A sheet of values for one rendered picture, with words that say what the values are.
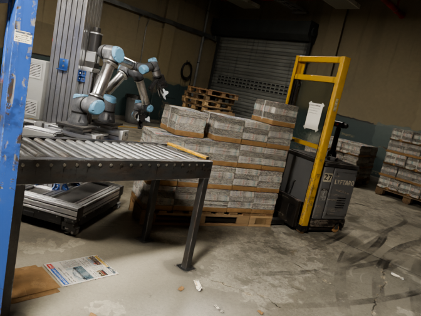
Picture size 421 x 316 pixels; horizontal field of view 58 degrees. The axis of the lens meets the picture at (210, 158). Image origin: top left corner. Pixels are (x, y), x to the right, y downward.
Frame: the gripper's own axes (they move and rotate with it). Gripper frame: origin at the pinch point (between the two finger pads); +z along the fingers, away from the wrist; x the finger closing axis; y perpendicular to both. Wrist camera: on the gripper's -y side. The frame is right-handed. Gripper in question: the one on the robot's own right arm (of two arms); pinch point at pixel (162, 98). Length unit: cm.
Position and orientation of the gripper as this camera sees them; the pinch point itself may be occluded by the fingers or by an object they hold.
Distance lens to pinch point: 346.1
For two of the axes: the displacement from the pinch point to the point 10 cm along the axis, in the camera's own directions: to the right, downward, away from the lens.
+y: 8.6, -4.0, 3.2
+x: -4.4, -2.5, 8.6
